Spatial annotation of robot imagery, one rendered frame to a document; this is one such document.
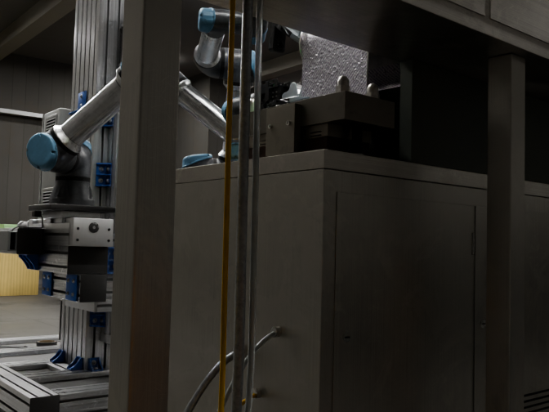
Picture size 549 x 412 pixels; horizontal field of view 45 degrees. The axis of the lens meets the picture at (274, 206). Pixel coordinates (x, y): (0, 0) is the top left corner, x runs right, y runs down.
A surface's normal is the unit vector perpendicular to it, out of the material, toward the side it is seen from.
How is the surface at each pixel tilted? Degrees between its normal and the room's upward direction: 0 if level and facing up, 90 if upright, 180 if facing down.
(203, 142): 90
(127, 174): 90
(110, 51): 90
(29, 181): 90
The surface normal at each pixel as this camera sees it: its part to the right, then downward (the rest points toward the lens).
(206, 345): -0.77, -0.06
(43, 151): -0.35, 0.02
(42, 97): 0.62, -0.03
